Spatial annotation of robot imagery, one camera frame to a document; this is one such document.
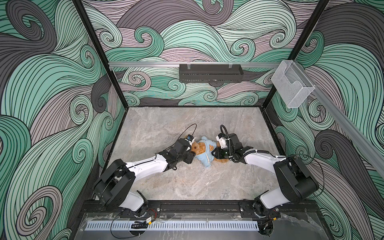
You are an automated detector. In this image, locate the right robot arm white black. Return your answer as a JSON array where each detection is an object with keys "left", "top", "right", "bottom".
[{"left": 213, "top": 133, "right": 319, "bottom": 211}]

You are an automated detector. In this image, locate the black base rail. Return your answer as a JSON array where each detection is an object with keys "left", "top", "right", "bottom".
[{"left": 77, "top": 200, "right": 321, "bottom": 220}]

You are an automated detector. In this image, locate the right camera black cable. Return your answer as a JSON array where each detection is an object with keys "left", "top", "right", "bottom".
[{"left": 219, "top": 124, "right": 231, "bottom": 142}]

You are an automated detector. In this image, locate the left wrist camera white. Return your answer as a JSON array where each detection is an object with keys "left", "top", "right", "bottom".
[{"left": 186, "top": 135, "right": 195, "bottom": 146}]

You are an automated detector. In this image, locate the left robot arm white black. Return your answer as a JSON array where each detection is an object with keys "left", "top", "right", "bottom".
[{"left": 94, "top": 135, "right": 196, "bottom": 217}]

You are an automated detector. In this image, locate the aluminium rail wall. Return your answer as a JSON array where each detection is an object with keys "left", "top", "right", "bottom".
[
  {"left": 108, "top": 61, "right": 280, "bottom": 69},
  {"left": 292, "top": 61, "right": 384, "bottom": 178}
]

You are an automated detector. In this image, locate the aluminium rail back wall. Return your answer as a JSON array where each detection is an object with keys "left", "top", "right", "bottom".
[{"left": 108, "top": 61, "right": 280, "bottom": 69}]

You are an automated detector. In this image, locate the left camera black cable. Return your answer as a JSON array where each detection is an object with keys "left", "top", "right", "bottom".
[{"left": 173, "top": 123, "right": 198, "bottom": 142}]

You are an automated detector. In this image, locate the brown teddy bear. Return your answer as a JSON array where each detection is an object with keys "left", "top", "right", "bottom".
[{"left": 191, "top": 140, "right": 229, "bottom": 168}]

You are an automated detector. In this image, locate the camera black cable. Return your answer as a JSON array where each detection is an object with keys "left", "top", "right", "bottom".
[
  {"left": 173, "top": 123, "right": 198, "bottom": 142},
  {"left": 219, "top": 124, "right": 231, "bottom": 142}
]

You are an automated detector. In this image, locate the light blue fleece hoodie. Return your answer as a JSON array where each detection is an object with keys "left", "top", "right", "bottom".
[{"left": 196, "top": 136, "right": 218, "bottom": 168}]

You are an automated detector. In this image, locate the aluminium rail right wall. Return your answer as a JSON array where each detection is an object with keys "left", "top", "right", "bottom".
[{"left": 292, "top": 61, "right": 384, "bottom": 178}]

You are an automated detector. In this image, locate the black wall tray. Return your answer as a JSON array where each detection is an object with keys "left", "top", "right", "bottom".
[{"left": 179, "top": 65, "right": 244, "bottom": 84}]

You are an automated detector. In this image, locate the clear plastic wall bin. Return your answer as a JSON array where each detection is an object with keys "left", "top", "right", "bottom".
[{"left": 272, "top": 60, "right": 315, "bottom": 109}]

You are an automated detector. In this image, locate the white slotted cable duct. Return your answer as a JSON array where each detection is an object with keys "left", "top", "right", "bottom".
[{"left": 85, "top": 221, "right": 259, "bottom": 232}]

